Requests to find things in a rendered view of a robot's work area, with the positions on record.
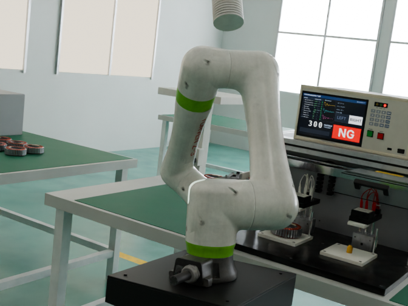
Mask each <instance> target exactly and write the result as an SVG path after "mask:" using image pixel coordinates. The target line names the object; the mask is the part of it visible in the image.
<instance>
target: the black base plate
mask: <svg viewBox="0 0 408 306"><path fill-rule="evenodd" d="M261 231H264V230H240V231H238V232H237V234H236V245H235V247H234V249H235V250H239V251H242V252H245V253H248V254H252V255H254V256H258V257H261V258H264V259H268V260H271V261H273V262H277V263H280V264H283V265H286V266H289V267H293V268H296V269H298V270H302V271H306V272H308V273H311V274H315V275H318V276H321V277H325V278H327V279H331V280H333V281H337V282H340V283H343V284H346V285H350V286H353V287H356V288H360V289H362V290H365V291H369V292H372V293H375V294H378V295H381V296H385V295H386V294H388V293H389V292H390V291H392V290H393V289H394V288H395V287H396V286H398V285H399V284H400V283H401V282H402V281H404V280H405V279H407V278H408V265H407V260H408V252H406V251H402V250H398V249H395V248H391V247H388V246H384V245H380V244H377V246H376V249H375V254H377V258H376V259H373V260H372V261H371V262H369V263H367V264H366V265H364V266H363V267H360V266H358V265H354V264H351V263H348V262H344V261H341V260H337V259H334V258H331V257H327V256H323V255H321V254H320V251H321V250H324V249H326V248H328V247H330V246H332V245H334V244H336V243H340V244H343V245H347V246H349V245H351V244H352V237H350V236H346V235H343V234H339V233H335V232H332V231H328V230H325V229H321V228H317V227H315V228H314V232H313V233H311V236H313V239H312V240H309V241H308V242H305V243H303V244H301V245H298V246H296V247H294V246H290V245H286V244H284V243H280V242H276V241H273V240H270V239H266V238H263V237H259V236H257V234H258V233H259V232H261Z"/></svg>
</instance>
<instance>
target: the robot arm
mask: <svg viewBox="0 0 408 306"><path fill-rule="evenodd" d="M218 89H234V90H236V91H238V92H239V93H240V94H241V97H242V102H243V108H244V112H245V119H246V128H247V134H248V146H249V156H250V170H249V171H247V172H243V173H240V172H239V171H237V172H236V174H234V172H231V173H230V174H229V175H227V174H226V175H225V176H223V177H219V178H206V177H205V176H204V175H203V174H201V173H200V172H199V171H198V170H197V169H196V168H195V167H194V159H195V157H196V152H197V148H198V145H199V141H200V137H201V134H202V131H203V128H204V126H205V123H206V121H207V118H208V116H209V113H210V112H211V109H212V105H213V102H214V100H215V97H216V95H217V91H218ZM279 91H280V68H279V65H278V63H277V61H276V59H275V58H274V57H273V56H272V55H270V54H269V53H267V52H264V51H260V50H253V51H250V50H226V49H220V48H216V47H210V46H196V47H193V48H191V49H190V50H188V51H187V52H186V54H185V55H184V57H183V59H182V63H181V66H180V72H179V76H178V83H177V91H176V97H175V109H174V121H173V125H172V132H171V137H170V140H169V144H168V149H167V151H166V154H165V157H164V159H163V162H162V164H161V167H160V175H161V178H162V180H163V181H164V182H165V183H166V184H167V185H168V186H169V187H171V188H172V189H173V190H174V191H175V192H176V193H177V194H178V195H179V196H180V197H181V198H182V199H183V200H184V201H185V202H186V204H187V215H186V236H185V242H186V255H185V256H182V257H178V258H176V260H175V265H174V269H173V270H171V271H169V278H170V283H171V284H172V285H177V284H180V283H182V282H184V283H187V284H192V285H197V286H203V287H210V286H212V284H222V283H227V282H232V281H234V280H236V279H237V270H236V268H235V266H234V261H233V251H234V247H235V245H236V234H237V232H238V231H240V230H282V229H284V228H286V227H288V226H289V225H291V224H292V223H293V221H294V220H295V218H296V216H297V214H298V211H299V201H298V197H297V194H296V190H295V188H294V183H293V179H292V176H291V172H290V168H289V164H288V159H287V153H286V149H285V143H284V135H283V130H282V120H281V106H280V92H279ZM248 177H249V178H250V179H249V180H247V178H248Z"/></svg>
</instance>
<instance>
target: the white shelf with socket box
mask: <svg viewBox="0 0 408 306"><path fill-rule="evenodd" d="M176 91H177V88H176V87H158V94H160V95H167V96H172V97H176ZM213 103H214V104H243V102H242V97H241V95H236V94H231V93H224V92H217V95H216V97H215V100H214V102H213ZM212 107H213V105H212ZM212 112H213V109H211V112H210V113H209V116H208V118H207V121H206V123H205V126H204V128H203V131H202V134H201V137H200V141H199V145H198V148H197V152H196V155H195V159H194V167H195V168H196V169H197V170H198V171H199V172H200V173H201V174H203V175H205V168H206V158H207V152H208V143H209V133H210V127H211V117H212Z"/></svg>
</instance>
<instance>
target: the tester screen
mask: <svg viewBox="0 0 408 306"><path fill-rule="evenodd" d="M365 108H366V101H358V100H349V99H345V98H336V97H328V96H324V95H316V94H311V93H304V94H303V99H302V107H301V115H300V120H299V128H298V134H305V135H311V136H315V137H321V138H327V139H331V140H337V141H344V142H348V143H354V144H358V145H359V144H360V140H359V143H356V142H352V141H346V140H340V139H336V138H332V132H333V125H334V124H336V125H340V126H347V127H351V128H358V129H361V132H362V126H360V125H356V124H349V123H342V122H338V121H335V114H336V113H338V114H346V115H352V116H357V117H363V119H362V124H363V120H364V113H365ZM308 120H313V121H320V122H323V127H322V129H321V128H316V127H310V126H308ZM300 127H303V128H310V129H316V130H320V131H327V132H330V134H329V136H325V135H319V134H312V133H309V132H302V131H299V129H300ZM360 139H361V135H360Z"/></svg>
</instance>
